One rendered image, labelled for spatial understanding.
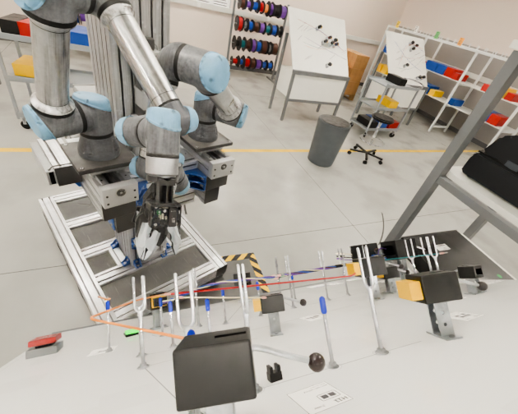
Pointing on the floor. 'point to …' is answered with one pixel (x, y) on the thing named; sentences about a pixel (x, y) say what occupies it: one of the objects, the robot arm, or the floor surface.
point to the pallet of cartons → (355, 66)
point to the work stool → (374, 135)
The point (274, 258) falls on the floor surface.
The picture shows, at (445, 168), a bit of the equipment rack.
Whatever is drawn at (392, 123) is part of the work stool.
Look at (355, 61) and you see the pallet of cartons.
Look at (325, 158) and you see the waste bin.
